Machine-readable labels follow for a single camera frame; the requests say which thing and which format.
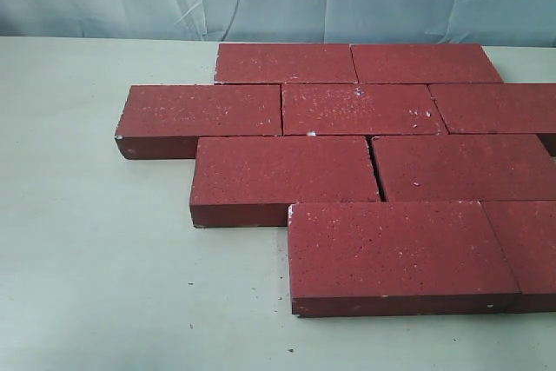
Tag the red brick front right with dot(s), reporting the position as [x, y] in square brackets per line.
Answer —
[526, 234]

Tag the red brick back right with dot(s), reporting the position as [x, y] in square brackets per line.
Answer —
[423, 63]

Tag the red brick back left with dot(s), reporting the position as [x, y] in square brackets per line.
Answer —
[269, 63]

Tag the red brick moved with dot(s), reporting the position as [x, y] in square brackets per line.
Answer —
[250, 181]
[359, 110]

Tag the red brick middle right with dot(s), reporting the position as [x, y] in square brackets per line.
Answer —
[498, 108]

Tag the red brick third row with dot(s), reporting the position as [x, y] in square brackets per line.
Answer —
[486, 168]

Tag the red brick front left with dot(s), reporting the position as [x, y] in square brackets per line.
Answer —
[395, 258]

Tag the red brick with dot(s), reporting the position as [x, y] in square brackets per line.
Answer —
[160, 122]
[395, 258]
[269, 63]
[423, 63]
[498, 108]
[526, 234]

